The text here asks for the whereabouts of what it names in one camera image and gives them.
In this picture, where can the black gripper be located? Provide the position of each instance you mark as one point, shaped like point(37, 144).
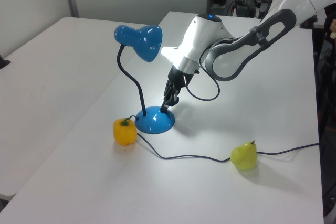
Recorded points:
point(179, 78)

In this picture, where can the blue desk lamp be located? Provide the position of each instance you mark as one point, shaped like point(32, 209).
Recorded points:
point(147, 43)

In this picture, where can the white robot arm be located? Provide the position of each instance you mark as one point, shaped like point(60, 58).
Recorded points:
point(207, 37)

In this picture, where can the person's bare hand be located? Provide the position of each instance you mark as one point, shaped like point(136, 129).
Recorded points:
point(333, 28)

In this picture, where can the yellow bell pepper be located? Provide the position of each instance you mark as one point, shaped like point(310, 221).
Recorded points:
point(124, 134)

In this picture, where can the yellow-green pear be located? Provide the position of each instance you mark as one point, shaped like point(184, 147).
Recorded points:
point(244, 157)

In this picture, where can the black table clamp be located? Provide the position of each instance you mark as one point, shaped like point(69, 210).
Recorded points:
point(3, 62)

